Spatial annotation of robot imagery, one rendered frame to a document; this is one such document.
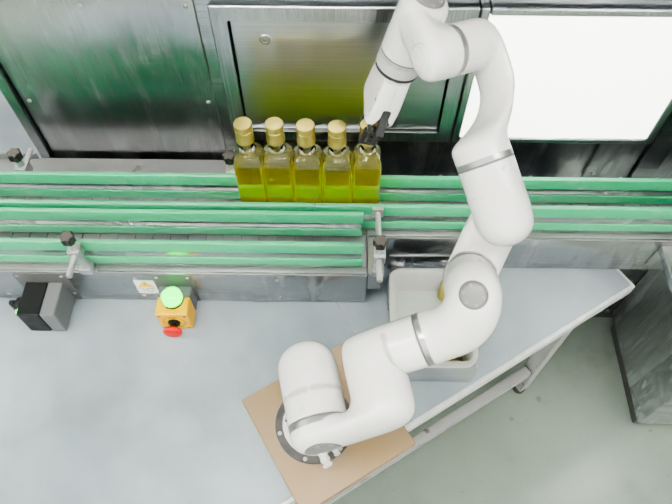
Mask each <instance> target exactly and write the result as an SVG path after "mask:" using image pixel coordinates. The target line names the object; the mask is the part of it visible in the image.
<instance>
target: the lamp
mask: <svg viewBox="0 0 672 504"><path fill-rule="evenodd" d="M161 300H162V303H163V305H164V307H166V308H167V309H176V308H178V307H180V306H181V305H182V303H183V301H184V297H183V294H182V292H181V291H180V290H179V289H178V288H177V287H168V288H166V289H165V290H164V291H163V292H162V294H161Z"/></svg>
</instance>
